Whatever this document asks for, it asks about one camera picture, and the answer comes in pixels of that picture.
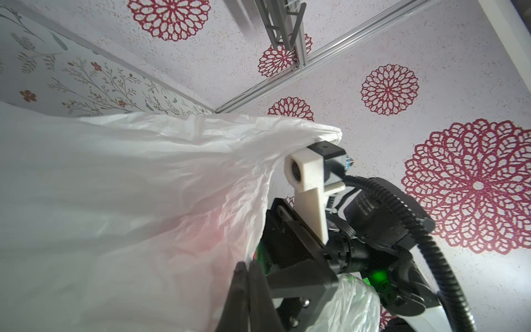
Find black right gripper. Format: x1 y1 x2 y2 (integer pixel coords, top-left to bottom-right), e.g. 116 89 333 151
258 198 339 331

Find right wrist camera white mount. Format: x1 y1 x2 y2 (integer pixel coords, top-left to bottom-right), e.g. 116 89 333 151
284 141 350 244

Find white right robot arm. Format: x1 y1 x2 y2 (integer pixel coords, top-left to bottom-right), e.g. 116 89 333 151
255 176 474 331

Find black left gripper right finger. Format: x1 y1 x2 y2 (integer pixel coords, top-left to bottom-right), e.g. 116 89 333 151
248 260 285 332

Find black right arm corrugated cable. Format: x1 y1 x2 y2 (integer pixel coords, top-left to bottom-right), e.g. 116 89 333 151
342 173 478 332

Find white plastic bag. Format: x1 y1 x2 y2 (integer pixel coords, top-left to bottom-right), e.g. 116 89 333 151
0 101 382 332

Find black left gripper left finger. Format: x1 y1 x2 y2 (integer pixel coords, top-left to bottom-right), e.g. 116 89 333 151
215 261 250 332

